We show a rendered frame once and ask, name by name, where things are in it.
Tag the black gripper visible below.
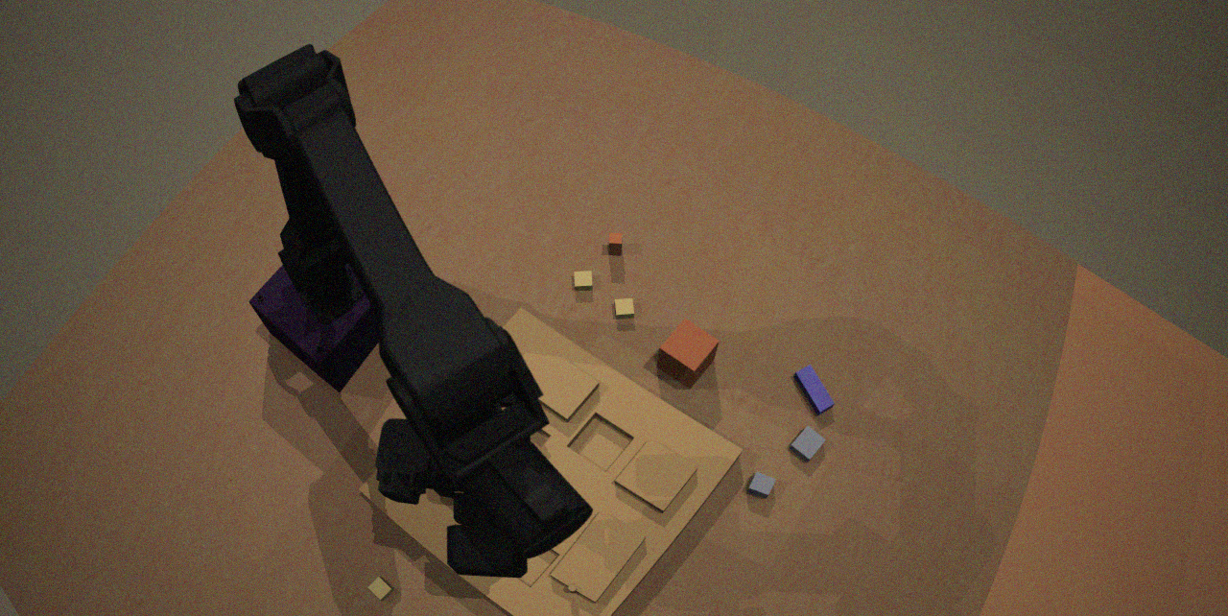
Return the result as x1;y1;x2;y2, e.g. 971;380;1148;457
447;475;528;578

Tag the tan puzzle board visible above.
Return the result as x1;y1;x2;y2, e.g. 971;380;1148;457
360;307;743;616

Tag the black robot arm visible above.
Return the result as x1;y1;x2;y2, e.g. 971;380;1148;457
235;44;593;558

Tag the blue rectangular block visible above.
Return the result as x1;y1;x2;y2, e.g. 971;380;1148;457
793;364;835;416

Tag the pale yellow square block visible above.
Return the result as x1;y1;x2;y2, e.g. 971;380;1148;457
368;577;393;601
573;271;592;291
615;298;634;320

